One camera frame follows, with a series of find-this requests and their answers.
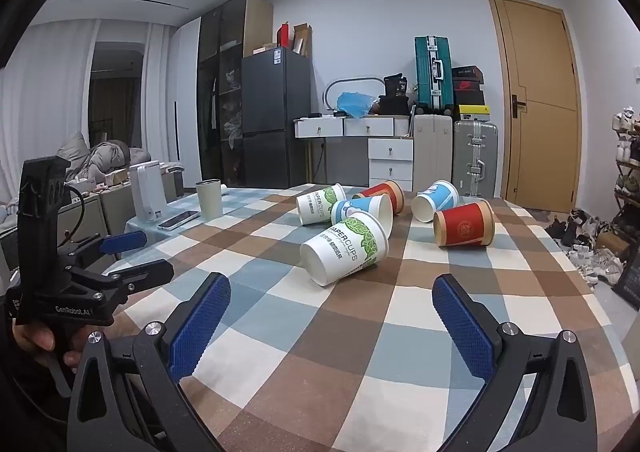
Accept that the wooden door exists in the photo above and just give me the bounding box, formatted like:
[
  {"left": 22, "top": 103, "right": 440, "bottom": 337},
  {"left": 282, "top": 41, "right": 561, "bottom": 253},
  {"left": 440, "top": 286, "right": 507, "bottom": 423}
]
[{"left": 487, "top": 0, "right": 584, "bottom": 214}]

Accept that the red and black shoe box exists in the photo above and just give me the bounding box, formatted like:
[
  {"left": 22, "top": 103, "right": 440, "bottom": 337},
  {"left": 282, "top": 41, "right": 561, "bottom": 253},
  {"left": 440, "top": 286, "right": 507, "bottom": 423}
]
[{"left": 452, "top": 80, "right": 486, "bottom": 107}]

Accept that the arched metal frame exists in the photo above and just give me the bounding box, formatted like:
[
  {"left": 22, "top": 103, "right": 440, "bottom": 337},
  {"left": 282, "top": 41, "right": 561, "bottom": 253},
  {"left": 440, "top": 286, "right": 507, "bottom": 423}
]
[{"left": 323, "top": 76, "right": 385, "bottom": 114}]

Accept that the cream tumbler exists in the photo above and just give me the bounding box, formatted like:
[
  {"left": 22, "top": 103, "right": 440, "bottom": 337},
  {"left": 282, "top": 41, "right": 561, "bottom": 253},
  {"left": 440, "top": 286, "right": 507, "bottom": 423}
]
[{"left": 195, "top": 179, "right": 224, "bottom": 222}]

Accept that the black bag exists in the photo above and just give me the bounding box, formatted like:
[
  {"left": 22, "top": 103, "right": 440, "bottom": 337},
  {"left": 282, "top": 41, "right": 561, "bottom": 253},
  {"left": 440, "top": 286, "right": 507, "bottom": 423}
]
[{"left": 377, "top": 74, "right": 412, "bottom": 116}]

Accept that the green leaf paper cup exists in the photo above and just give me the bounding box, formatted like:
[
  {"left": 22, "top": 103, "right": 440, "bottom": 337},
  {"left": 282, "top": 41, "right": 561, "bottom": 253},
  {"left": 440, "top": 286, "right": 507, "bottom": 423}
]
[
  {"left": 295, "top": 183, "right": 347, "bottom": 227},
  {"left": 299, "top": 211, "right": 390, "bottom": 287}
]

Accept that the dark glass-door cabinet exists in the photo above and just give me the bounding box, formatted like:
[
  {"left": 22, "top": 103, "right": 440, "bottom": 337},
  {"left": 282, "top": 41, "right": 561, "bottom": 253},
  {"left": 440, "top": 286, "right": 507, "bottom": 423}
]
[{"left": 196, "top": 0, "right": 274, "bottom": 188}]

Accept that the white curtain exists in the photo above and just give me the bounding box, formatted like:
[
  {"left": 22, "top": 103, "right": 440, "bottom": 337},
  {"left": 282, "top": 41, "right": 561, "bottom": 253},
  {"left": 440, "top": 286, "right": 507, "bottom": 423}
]
[{"left": 0, "top": 19, "right": 172, "bottom": 205}]

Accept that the white smartphone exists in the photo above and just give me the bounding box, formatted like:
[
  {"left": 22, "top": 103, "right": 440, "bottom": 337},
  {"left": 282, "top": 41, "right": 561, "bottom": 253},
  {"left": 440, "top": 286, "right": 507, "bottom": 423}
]
[{"left": 157, "top": 210, "right": 200, "bottom": 232}]

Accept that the pile of shoes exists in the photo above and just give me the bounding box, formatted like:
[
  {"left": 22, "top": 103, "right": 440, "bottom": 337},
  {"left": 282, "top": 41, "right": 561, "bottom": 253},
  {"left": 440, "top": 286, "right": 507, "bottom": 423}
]
[{"left": 544, "top": 208, "right": 627, "bottom": 289}]

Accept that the dark printed bag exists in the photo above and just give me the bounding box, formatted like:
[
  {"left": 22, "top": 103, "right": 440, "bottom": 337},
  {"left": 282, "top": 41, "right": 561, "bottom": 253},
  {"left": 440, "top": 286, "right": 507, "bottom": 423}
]
[{"left": 612, "top": 251, "right": 640, "bottom": 310}]

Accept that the red paper cup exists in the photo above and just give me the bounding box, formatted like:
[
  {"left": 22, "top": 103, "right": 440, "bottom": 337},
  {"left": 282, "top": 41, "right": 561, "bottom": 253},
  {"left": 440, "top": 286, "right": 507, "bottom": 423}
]
[
  {"left": 352, "top": 180, "right": 405, "bottom": 216},
  {"left": 432, "top": 199, "right": 496, "bottom": 249}
]

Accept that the white tabletop appliance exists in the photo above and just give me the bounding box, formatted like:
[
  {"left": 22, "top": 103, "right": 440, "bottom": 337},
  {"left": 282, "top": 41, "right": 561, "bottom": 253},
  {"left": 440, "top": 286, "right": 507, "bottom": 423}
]
[{"left": 129, "top": 161, "right": 169, "bottom": 223}]

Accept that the open cardboard box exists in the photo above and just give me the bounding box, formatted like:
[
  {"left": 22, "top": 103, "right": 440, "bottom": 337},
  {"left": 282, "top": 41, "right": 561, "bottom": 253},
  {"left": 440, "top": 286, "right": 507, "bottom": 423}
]
[{"left": 292, "top": 23, "right": 314, "bottom": 56}]

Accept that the shoe rack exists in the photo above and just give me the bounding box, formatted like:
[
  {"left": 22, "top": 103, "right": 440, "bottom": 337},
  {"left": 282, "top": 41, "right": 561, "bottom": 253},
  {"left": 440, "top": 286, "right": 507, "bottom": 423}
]
[{"left": 611, "top": 106, "right": 640, "bottom": 235}]

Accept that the grey padded jacket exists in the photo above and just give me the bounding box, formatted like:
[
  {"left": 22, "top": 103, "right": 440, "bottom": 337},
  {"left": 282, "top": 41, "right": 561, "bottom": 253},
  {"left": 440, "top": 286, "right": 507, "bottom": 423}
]
[{"left": 54, "top": 131, "right": 152, "bottom": 184}]

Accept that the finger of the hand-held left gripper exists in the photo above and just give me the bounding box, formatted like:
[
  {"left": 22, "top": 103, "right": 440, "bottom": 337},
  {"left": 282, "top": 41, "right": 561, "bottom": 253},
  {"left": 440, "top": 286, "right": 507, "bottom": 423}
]
[
  {"left": 67, "top": 231, "right": 148, "bottom": 266},
  {"left": 70, "top": 259, "right": 175, "bottom": 293}
]

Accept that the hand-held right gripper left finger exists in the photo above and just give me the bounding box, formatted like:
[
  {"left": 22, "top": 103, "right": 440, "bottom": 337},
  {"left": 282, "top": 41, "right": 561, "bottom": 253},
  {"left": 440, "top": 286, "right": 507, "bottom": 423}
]
[{"left": 67, "top": 272, "right": 232, "bottom": 452}]

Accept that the black cable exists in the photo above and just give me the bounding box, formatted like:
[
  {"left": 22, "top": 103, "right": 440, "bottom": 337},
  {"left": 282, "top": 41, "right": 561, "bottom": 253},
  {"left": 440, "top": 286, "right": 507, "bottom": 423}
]
[{"left": 58, "top": 183, "right": 85, "bottom": 250}]

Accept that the silver suitcase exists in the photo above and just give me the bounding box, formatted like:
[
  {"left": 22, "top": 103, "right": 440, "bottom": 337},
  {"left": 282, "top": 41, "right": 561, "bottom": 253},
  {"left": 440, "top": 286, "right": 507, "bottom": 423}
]
[{"left": 452, "top": 120, "right": 499, "bottom": 198}]

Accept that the white suitcase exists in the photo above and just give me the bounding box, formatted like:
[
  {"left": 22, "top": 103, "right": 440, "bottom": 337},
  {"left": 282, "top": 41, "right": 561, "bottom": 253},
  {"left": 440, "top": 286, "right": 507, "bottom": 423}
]
[{"left": 412, "top": 114, "right": 455, "bottom": 193}]

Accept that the checked tablecloth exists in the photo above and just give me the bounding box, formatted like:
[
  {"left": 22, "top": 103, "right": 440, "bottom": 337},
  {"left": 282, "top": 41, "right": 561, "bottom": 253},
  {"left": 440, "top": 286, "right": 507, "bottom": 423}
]
[{"left": 122, "top": 183, "right": 637, "bottom": 452}]

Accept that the blue paper cup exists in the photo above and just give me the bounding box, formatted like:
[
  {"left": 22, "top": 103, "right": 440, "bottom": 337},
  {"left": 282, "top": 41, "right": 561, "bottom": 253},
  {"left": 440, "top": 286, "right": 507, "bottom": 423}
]
[
  {"left": 411, "top": 179, "right": 460, "bottom": 224},
  {"left": 329, "top": 192, "right": 395, "bottom": 239}
]

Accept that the yellow and black shoe box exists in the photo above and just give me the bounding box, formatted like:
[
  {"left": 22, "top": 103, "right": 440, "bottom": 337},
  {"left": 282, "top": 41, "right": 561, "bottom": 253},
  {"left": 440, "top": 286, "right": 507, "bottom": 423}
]
[{"left": 457, "top": 104, "right": 490, "bottom": 122}]

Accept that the dark grey refrigerator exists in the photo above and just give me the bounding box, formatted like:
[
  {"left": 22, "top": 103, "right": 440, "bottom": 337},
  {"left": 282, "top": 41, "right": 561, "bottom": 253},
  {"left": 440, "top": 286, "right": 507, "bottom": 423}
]
[{"left": 241, "top": 46, "right": 312, "bottom": 189}]

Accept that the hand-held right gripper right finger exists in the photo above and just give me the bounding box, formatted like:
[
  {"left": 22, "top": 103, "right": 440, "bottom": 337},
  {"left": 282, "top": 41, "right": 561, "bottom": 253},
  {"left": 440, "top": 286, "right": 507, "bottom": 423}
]
[{"left": 432, "top": 274, "right": 599, "bottom": 452}]

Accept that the person's left hand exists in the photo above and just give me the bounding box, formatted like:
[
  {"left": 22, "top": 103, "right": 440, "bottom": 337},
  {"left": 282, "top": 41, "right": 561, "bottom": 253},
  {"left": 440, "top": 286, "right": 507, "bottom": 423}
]
[{"left": 12, "top": 323, "right": 87, "bottom": 368}]

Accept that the blue plastic bag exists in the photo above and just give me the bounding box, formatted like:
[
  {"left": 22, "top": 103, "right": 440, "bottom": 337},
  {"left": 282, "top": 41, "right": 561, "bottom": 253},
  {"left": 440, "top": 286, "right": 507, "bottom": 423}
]
[{"left": 337, "top": 90, "right": 377, "bottom": 119}]

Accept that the white drawer desk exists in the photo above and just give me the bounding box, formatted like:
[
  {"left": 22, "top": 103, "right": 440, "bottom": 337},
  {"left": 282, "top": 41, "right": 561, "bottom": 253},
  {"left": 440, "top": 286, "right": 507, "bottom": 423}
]
[{"left": 293, "top": 114, "right": 415, "bottom": 191}]

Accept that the teal suitcase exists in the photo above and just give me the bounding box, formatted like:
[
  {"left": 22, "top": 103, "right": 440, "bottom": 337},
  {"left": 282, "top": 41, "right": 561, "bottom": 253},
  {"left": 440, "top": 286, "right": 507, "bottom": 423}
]
[{"left": 413, "top": 35, "right": 454, "bottom": 116}]

